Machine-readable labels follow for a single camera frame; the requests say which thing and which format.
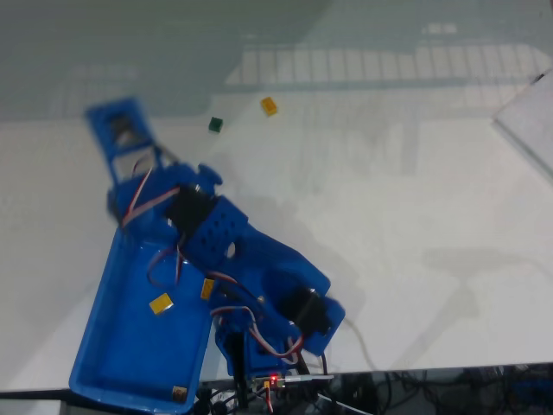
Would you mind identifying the blue plastic bin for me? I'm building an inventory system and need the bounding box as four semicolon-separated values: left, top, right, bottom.
68;224;217;414

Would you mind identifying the controller board with red led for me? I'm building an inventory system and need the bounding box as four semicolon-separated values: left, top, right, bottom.
246;373;289;391

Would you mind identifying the blue gripper camera mount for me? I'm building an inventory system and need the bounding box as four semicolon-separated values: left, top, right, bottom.
85;98;164;185

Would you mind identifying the white plug cable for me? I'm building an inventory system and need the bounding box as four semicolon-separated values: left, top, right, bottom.
287;373;336;383

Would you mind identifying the thin white cable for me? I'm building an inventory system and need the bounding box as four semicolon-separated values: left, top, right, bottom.
344;318;377;373

